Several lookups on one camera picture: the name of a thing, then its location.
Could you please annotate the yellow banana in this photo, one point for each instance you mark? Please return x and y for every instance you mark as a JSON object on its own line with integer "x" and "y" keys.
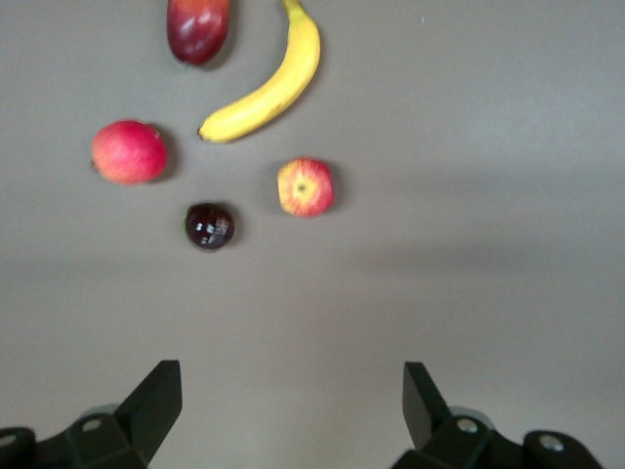
{"x": 273, "y": 93}

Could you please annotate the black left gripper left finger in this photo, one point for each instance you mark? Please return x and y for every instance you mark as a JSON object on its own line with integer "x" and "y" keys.
{"x": 141, "y": 415}

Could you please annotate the dark purple plum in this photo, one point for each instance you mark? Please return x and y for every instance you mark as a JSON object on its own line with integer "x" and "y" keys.
{"x": 210, "y": 227}

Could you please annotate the pink red round fruit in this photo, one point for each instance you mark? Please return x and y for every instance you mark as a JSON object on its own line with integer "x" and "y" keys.
{"x": 129, "y": 152}

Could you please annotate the red yellow mango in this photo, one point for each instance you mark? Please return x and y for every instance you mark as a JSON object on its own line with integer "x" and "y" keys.
{"x": 197, "y": 29}

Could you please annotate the red yellow striped apple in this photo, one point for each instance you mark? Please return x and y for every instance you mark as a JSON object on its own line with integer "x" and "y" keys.
{"x": 305, "y": 187}

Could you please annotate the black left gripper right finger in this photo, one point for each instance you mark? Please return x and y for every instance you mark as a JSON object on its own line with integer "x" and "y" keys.
{"x": 425, "y": 415}

